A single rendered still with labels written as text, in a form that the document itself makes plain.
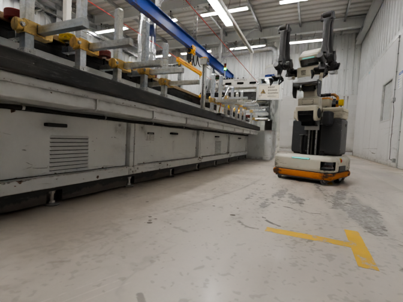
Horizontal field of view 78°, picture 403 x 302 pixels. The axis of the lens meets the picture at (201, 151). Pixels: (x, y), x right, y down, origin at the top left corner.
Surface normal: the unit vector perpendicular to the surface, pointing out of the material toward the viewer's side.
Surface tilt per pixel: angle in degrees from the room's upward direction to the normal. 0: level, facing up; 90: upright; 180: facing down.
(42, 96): 90
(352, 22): 90
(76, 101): 90
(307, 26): 90
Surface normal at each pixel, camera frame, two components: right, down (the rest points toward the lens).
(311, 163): -0.70, 0.00
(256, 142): -0.40, 0.03
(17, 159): 0.91, 0.06
